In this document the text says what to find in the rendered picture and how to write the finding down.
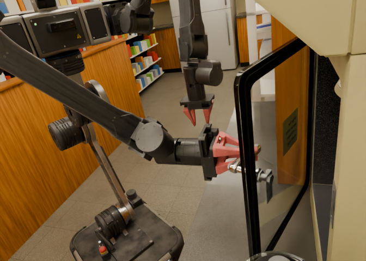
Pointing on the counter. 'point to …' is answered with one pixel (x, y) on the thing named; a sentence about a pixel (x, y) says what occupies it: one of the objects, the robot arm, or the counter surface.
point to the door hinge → (312, 115)
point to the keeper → (333, 203)
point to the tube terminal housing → (349, 150)
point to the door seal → (253, 137)
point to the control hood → (312, 14)
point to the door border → (248, 141)
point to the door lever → (235, 167)
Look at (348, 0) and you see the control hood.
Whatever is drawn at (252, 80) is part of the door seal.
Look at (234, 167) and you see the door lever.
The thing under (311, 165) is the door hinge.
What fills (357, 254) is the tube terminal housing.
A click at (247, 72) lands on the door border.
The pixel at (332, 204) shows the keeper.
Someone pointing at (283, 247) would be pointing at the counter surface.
